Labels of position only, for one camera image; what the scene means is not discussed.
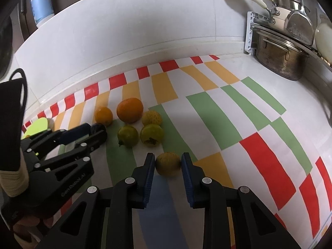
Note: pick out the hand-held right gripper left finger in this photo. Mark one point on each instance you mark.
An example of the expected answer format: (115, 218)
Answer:
(149, 177)

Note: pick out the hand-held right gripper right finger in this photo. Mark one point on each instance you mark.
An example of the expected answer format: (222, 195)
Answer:
(186, 179)

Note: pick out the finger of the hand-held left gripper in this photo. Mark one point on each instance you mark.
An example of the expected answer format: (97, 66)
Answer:
(77, 133)
(99, 137)

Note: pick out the dark plum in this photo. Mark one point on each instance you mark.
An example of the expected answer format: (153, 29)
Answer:
(99, 127)

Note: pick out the small orange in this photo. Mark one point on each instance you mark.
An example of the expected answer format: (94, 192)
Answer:
(103, 115)

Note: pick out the small yellow-orange citrus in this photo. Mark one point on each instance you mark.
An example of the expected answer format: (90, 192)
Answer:
(168, 164)

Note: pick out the small green fruit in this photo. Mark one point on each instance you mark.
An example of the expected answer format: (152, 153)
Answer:
(128, 134)

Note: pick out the large orange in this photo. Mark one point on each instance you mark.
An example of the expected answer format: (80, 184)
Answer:
(129, 110)

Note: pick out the green plate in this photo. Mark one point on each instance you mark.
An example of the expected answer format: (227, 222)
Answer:
(37, 125)

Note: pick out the yellow-green fruit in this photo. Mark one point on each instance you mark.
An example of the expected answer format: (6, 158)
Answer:
(151, 134)

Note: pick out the speckled yellow fruit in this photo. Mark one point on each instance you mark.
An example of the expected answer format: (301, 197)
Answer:
(152, 118)

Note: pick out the person's left hand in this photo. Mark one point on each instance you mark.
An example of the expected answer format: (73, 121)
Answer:
(45, 223)

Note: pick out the checked tablecloth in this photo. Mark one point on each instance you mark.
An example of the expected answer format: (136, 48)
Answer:
(207, 114)

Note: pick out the blue and white bottle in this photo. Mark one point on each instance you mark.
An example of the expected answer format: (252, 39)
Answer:
(40, 4)

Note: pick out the large steel pot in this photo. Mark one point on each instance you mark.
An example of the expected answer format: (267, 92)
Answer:
(280, 54)

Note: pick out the steel spatula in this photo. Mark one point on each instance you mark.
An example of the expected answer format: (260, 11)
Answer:
(298, 27)

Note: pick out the white plastic bracket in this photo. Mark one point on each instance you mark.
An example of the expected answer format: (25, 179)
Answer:
(250, 31)

